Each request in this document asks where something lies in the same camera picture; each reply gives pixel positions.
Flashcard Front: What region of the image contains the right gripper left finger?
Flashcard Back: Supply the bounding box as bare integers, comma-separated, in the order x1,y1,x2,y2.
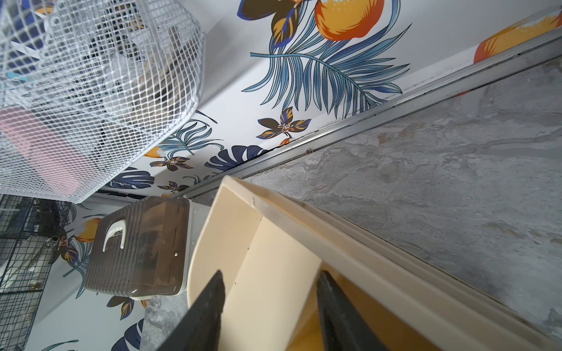
157,270,225,351

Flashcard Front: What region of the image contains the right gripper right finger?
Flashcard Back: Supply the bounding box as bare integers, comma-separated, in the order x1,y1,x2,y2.
317,271,387,350

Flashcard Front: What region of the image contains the beige drawer organizer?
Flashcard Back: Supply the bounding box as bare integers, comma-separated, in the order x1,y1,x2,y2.
187,176,557,350

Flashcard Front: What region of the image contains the brown lidded storage box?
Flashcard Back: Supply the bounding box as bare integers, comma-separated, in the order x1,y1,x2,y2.
84,197,211,300

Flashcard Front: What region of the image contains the pink triangle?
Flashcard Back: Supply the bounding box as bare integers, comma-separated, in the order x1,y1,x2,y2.
1,105,97,203

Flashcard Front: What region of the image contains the black wire basket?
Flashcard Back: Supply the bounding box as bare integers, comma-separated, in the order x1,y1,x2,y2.
1,195,71,350

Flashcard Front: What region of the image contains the clear wall tray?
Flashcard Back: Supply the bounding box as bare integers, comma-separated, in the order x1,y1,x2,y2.
1,1,205,197

